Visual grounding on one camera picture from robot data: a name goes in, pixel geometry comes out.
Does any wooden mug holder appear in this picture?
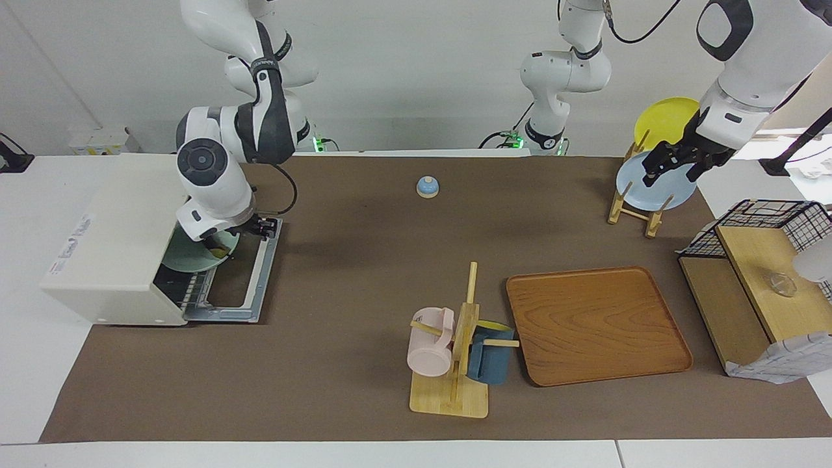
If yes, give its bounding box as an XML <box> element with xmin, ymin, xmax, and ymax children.
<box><xmin>409</xmin><ymin>261</ymin><xmax>521</xmax><ymax>419</ymax></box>

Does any wooden plate rack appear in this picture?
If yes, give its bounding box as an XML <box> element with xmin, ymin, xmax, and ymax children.
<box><xmin>607</xmin><ymin>130</ymin><xmax>675</xmax><ymax>239</ymax></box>

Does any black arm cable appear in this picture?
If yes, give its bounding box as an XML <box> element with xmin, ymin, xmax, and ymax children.
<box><xmin>252</xmin><ymin>162</ymin><xmax>298</xmax><ymax>216</ymax></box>
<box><xmin>603</xmin><ymin>0</ymin><xmax>683</xmax><ymax>46</ymax></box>

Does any black wire basket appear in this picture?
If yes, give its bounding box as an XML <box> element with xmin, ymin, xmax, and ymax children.
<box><xmin>684</xmin><ymin>199</ymin><xmax>832</xmax><ymax>302</ymax></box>

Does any black clamp mount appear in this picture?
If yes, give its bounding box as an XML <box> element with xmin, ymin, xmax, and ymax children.
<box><xmin>0</xmin><ymin>133</ymin><xmax>35</xmax><ymax>174</ymax></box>

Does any white checked cloth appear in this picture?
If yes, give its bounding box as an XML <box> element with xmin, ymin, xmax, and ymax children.
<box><xmin>724</xmin><ymin>331</ymin><xmax>832</xmax><ymax>385</ymax></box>

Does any white rounded object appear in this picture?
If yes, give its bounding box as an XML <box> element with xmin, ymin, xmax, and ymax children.
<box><xmin>792</xmin><ymin>249</ymin><xmax>832</xmax><ymax>284</ymax></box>

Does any light blue plate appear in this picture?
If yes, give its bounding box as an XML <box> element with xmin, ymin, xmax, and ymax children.
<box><xmin>615</xmin><ymin>149</ymin><xmax>697</xmax><ymax>212</ymax></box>

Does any oven door with handle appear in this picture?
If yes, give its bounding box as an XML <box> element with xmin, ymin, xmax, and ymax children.
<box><xmin>183</xmin><ymin>218</ymin><xmax>284</xmax><ymax>324</ymax></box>

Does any pink mug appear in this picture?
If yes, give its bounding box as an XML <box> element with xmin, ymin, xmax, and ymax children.
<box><xmin>406</xmin><ymin>307</ymin><xmax>456</xmax><ymax>378</ymax></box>

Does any black left base cable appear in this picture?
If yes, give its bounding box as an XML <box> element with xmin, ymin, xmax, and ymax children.
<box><xmin>479</xmin><ymin>101</ymin><xmax>536</xmax><ymax>150</ymax></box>

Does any wooden two-tier shelf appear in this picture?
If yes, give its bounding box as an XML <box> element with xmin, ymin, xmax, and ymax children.
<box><xmin>678</xmin><ymin>224</ymin><xmax>832</xmax><ymax>376</ymax></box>

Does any yellow plate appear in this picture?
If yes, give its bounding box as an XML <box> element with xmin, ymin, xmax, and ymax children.
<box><xmin>634</xmin><ymin>97</ymin><xmax>701</xmax><ymax>153</ymax></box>

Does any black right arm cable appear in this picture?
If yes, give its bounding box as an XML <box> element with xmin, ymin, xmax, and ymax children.
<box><xmin>252</xmin><ymin>162</ymin><xmax>298</xmax><ymax>216</ymax></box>

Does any small white box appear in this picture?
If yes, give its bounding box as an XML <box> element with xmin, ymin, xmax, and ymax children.
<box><xmin>68</xmin><ymin>126</ymin><xmax>132</xmax><ymax>156</ymax></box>

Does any white toaster oven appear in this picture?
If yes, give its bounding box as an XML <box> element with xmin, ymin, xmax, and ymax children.
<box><xmin>39</xmin><ymin>154</ymin><xmax>225</xmax><ymax>327</ymax></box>

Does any black camera stand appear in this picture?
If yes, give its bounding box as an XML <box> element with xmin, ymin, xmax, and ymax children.
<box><xmin>759</xmin><ymin>107</ymin><xmax>832</xmax><ymax>177</ymax></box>

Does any oven wire rack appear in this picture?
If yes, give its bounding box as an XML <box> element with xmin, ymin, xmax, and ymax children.
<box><xmin>155</xmin><ymin>265</ymin><xmax>217</xmax><ymax>311</ymax></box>

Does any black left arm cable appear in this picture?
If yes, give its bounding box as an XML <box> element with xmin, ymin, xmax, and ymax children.
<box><xmin>603</xmin><ymin>0</ymin><xmax>683</xmax><ymax>46</ymax></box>

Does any brown wooden tray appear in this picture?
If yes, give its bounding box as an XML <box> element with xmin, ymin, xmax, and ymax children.
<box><xmin>506</xmin><ymin>266</ymin><xmax>694</xmax><ymax>388</ymax></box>

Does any blue mug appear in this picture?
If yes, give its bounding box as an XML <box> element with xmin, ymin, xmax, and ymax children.
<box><xmin>466</xmin><ymin>320</ymin><xmax>517</xmax><ymax>385</ymax></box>

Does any green plate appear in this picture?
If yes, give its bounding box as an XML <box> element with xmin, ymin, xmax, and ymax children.
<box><xmin>161</xmin><ymin>229</ymin><xmax>241</xmax><ymax>273</ymax></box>

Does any brown table mat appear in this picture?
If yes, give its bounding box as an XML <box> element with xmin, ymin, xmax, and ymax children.
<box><xmin>38</xmin><ymin>155</ymin><xmax>832</xmax><ymax>444</ymax></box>

